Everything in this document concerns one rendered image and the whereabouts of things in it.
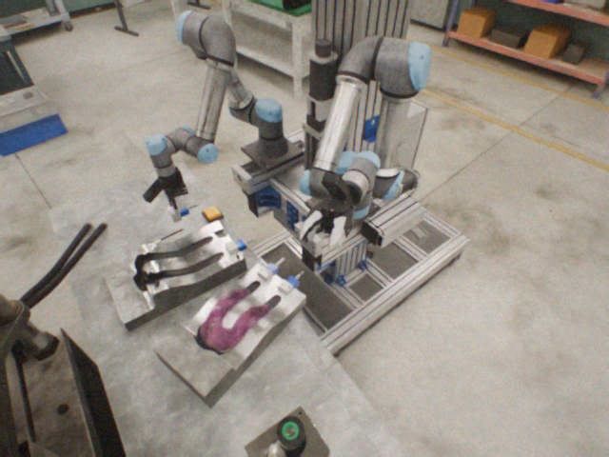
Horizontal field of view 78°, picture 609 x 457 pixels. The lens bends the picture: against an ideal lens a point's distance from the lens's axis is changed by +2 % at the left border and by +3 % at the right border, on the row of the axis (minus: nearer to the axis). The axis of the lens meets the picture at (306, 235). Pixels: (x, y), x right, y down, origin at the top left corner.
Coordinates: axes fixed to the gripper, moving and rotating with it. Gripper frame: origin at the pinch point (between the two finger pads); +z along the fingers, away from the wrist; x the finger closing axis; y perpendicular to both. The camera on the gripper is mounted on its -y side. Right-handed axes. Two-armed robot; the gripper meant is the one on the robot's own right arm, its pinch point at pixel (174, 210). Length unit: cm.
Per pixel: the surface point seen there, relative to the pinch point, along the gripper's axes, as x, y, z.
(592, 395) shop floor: -156, 148, 96
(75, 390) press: -46, -57, 16
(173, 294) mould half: -36.0, -16.2, 6.9
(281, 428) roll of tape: -99, -8, 5
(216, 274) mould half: -36.0, 1.3, 7.7
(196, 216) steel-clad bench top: 7.2, 9.7, 15.1
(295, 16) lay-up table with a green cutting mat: 197, 194, 9
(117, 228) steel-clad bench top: 21.0, -23.8, 15.0
